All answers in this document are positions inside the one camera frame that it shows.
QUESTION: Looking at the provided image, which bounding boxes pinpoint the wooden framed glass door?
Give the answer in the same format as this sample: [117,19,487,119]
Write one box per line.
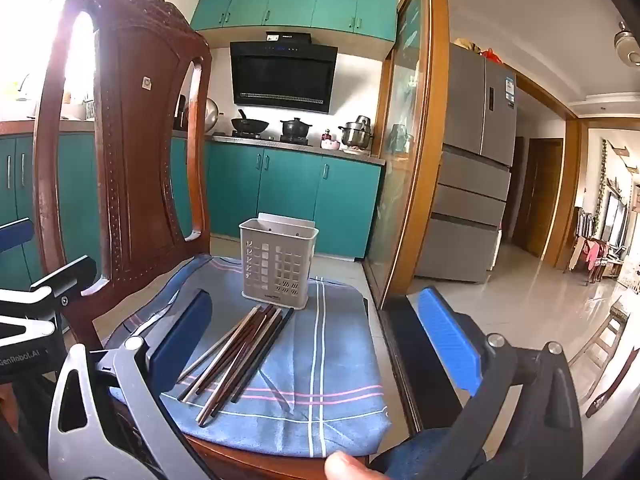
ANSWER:
[365,0,451,306]

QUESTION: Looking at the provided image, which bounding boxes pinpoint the silver refrigerator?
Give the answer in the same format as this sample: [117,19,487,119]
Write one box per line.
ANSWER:
[415,42,518,283]

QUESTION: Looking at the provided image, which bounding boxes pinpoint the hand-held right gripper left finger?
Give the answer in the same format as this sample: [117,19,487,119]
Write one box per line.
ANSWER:
[47,289,216,480]

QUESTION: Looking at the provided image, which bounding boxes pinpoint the teal upper cabinets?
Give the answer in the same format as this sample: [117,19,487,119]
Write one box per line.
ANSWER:
[190,0,399,43]

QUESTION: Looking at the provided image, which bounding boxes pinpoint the green vine garland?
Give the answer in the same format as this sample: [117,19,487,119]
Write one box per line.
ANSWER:
[595,139,609,231]

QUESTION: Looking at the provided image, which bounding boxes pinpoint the pile of chopsticks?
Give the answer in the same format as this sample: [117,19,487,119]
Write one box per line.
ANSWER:
[176,305,296,428]

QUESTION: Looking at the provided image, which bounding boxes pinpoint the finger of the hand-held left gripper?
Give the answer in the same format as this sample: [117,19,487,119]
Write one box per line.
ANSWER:
[0,217,35,254]
[30,255,97,307]

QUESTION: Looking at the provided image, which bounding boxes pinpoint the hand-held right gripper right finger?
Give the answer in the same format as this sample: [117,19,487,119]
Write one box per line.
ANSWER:
[417,287,585,480]

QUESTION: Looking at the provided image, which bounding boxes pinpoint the stainless steel pot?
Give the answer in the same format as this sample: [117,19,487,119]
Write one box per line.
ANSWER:
[338,116,375,150]

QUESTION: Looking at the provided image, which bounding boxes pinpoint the black lidded pot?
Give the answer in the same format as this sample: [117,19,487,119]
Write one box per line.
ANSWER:
[279,117,312,141]

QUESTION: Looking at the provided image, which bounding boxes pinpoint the black range hood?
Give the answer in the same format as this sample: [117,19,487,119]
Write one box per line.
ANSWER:
[230,31,339,114]

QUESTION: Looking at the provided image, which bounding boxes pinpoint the black wok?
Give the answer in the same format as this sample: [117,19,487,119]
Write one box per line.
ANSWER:
[231,109,271,136]

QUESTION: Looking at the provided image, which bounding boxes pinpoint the wooden stool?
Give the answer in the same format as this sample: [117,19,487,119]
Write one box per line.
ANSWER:
[567,305,631,401]

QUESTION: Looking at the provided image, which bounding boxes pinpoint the teal base cabinet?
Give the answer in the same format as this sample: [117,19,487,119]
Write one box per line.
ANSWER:
[0,132,101,291]
[170,137,387,261]

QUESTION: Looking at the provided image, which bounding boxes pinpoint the person's right hand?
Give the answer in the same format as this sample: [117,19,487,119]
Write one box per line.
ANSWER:
[324,451,374,480]

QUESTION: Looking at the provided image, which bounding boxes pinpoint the blue plaid cloth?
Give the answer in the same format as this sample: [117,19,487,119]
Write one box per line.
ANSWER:
[102,254,392,458]

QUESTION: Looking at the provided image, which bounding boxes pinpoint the ceiling lamp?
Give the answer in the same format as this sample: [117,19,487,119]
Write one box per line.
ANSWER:
[614,20,640,67]

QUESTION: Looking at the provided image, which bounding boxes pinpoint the person's leg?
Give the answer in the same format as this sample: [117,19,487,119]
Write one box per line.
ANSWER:
[370,430,481,480]

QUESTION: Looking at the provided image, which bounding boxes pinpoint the grey countertop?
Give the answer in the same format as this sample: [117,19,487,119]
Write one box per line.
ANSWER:
[202,132,387,166]

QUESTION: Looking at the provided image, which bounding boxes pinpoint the clothes drying rack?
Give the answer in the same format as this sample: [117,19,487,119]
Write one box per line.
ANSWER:
[570,205,626,286]

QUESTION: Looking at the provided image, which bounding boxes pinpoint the carved wooden chair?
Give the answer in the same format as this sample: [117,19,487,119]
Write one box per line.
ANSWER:
[32,0,401,480]

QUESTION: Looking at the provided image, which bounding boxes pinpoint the white plastic utensil basket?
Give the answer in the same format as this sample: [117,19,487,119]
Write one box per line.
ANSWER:
[239,213,320,309]

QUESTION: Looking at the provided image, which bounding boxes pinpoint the silver wok lid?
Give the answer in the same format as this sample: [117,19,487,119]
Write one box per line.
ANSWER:
[202,97,222,136]

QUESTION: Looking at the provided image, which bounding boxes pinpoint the brown wooden door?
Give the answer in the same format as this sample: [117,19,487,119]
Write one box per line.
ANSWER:
[515,137,561,258]

